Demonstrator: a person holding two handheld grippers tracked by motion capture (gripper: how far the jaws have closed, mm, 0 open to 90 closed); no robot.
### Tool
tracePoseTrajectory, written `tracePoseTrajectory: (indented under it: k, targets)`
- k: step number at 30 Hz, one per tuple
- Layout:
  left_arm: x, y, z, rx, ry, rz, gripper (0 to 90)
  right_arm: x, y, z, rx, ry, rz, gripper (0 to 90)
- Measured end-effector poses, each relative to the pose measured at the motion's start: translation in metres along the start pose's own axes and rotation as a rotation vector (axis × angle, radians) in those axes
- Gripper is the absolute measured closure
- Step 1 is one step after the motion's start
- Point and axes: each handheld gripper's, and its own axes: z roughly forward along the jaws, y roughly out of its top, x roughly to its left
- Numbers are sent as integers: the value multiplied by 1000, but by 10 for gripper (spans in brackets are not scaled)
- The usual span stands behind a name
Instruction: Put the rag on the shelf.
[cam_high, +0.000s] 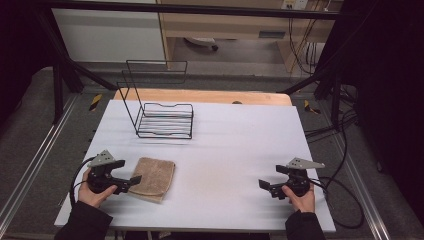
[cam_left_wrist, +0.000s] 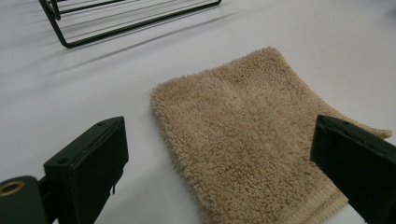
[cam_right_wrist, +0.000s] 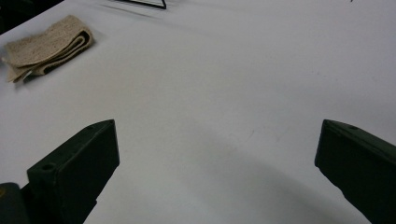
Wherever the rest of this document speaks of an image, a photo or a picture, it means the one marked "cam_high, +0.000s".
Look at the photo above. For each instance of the white board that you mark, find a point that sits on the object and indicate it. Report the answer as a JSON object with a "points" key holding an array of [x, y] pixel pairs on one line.
{"points": [[216, 156]]}

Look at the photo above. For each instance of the yellow black tape marker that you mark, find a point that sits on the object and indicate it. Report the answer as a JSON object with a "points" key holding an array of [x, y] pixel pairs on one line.
{"points": [[95, 102], [311, 108]]}

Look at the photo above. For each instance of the aluminium floor rail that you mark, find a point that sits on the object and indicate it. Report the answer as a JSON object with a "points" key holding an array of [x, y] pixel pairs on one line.
{"points": [[36, 156], [363, 190]]}

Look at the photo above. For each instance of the light wooden desk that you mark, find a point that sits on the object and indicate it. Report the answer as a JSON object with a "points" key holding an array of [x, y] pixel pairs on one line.
{"points": [[233, 25]]}

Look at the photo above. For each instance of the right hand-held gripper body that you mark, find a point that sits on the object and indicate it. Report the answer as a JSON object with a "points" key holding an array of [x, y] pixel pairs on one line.
{"points": [[298, 183]]}

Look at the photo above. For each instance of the dark curtain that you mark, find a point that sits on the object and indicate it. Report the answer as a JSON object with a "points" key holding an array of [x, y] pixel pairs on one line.
{"points": [[20, 50], [393, 83]]}

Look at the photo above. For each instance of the person's right hand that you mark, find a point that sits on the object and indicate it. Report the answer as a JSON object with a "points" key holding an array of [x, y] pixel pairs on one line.
{"points": [[301, 201]]}

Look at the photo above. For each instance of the office chair base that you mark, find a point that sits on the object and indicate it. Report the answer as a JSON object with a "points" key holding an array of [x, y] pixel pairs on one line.
{"points": [[201, 41]]}

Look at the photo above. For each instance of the white cabinet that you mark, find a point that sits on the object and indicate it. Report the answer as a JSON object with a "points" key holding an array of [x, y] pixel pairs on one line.
{"points": [[110, 33]]}

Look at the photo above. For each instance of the black metal frame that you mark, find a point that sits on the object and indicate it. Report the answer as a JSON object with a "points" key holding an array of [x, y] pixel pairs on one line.
{"points": [[200, 9]]}

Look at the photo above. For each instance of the beige towel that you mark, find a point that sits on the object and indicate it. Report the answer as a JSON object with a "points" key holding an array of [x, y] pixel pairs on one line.
{"points": [[155, 178]]}

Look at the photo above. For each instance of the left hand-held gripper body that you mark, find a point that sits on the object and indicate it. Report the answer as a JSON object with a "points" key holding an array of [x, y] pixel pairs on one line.
{"points": [[100, 181]]}

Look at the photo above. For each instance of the wall power outlet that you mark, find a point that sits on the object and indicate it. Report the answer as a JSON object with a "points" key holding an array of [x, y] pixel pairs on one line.
{"points": [[295, 4]]}

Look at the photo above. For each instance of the person's left hand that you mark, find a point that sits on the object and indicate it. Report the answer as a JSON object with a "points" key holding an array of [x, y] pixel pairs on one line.
{"points": [[91, 196]]}

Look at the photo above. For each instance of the wooden table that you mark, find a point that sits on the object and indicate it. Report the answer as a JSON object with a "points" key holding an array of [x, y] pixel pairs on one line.
{"points": [[206, 96]]}

